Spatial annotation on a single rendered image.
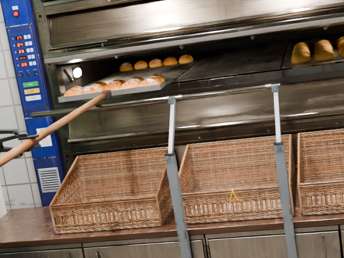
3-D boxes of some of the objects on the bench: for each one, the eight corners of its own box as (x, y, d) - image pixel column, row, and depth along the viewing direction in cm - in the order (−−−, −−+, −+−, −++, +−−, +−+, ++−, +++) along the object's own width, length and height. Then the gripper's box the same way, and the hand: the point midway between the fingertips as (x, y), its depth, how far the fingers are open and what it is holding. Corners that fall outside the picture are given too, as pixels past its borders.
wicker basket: (193, 192, 347) (185, 143, 342) (298, 184, 334) (292, 132, 328) (174, 226, 301) (165, 170, 295) (296, 217, 288) (288, 158, 282)
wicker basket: (85, 202, 361) (76, 154, 355) (182, 193, 348) (174, 144, 343) (52, 235, 315) (41, 181, 309) (163, 227, 302) (154, 171, 296)
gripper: (-21, 124, 239) (38, 117, 234) (-13, 165, 243) (46, 159, 238) (-31, 128, 232) (30, 122, 227) (-22, 170, 236) (38, 165, 231)
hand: (29, 142), depth 233 cm, fingers closed on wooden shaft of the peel, 3 cm apart
